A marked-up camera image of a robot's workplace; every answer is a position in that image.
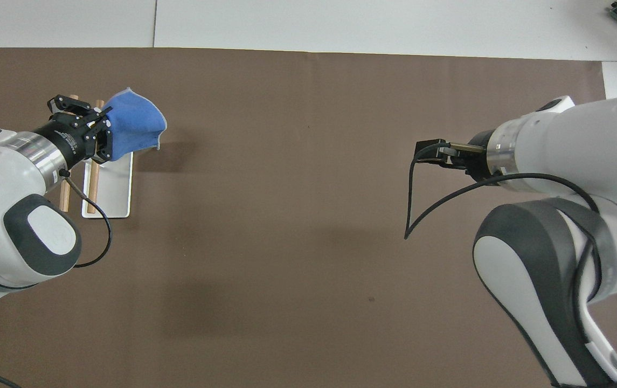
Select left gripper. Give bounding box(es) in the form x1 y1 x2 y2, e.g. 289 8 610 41
32 94 116 170

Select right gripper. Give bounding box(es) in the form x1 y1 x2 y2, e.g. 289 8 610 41
445 130 498 184

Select blue towel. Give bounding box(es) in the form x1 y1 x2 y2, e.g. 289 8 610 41
103 87 168 162

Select white rack base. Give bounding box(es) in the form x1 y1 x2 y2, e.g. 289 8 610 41
81 151 134 219

